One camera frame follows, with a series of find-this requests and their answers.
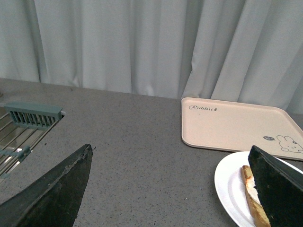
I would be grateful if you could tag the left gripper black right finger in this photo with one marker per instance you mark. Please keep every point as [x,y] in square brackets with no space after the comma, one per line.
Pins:
[279,187]

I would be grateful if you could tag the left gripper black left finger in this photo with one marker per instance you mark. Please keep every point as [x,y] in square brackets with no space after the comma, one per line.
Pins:
[54,199]

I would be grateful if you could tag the white round plate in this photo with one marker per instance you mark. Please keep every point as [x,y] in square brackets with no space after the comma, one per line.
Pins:
[230,187]

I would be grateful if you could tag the bottom bread slice with filling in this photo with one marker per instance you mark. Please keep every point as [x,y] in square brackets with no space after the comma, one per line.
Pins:
[256,209]

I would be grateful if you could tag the green metal drying rack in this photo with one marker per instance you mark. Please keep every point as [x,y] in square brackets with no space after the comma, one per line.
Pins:
[22,126]

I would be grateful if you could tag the beige rabbit tray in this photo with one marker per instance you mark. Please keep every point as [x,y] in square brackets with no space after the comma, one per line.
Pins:
[231,126]

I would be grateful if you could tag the grey-white curtain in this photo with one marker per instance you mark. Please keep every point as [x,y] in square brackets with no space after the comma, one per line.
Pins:
[248,51]

